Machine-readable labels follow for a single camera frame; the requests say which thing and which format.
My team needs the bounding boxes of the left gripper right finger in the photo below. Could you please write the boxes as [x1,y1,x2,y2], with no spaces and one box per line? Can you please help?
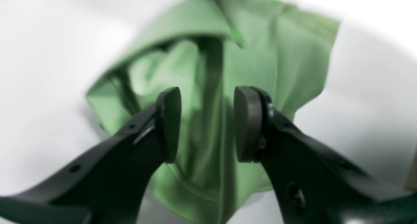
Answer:
[234,86,417,224]

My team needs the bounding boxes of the green T-shirt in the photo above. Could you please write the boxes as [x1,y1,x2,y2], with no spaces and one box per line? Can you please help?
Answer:
[85,0,340,224]

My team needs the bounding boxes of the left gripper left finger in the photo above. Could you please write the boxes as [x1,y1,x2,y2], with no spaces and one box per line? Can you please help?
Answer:
[0,87,181,224]

